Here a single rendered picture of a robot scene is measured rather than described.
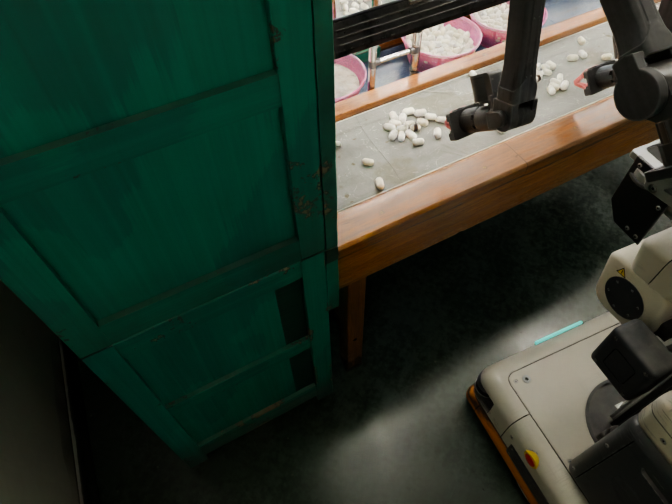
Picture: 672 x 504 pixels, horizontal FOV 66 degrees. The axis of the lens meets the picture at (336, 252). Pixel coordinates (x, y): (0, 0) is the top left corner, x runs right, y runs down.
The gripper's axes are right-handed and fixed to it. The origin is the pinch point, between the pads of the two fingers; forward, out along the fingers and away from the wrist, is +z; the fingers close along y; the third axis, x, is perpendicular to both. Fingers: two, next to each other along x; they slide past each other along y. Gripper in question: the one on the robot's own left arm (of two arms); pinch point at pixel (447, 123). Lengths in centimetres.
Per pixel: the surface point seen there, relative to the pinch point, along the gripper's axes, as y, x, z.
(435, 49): -28, -19, 39
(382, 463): 41, 96, 21
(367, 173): 20.1, 6.2, 11.6
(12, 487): 126, 42, 10
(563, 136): -32.3, 14.3, -2.9
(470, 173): -1.7, 13.9, -1.8
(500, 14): -60, -23, 44
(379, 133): 9.1, -1.7, 20.6
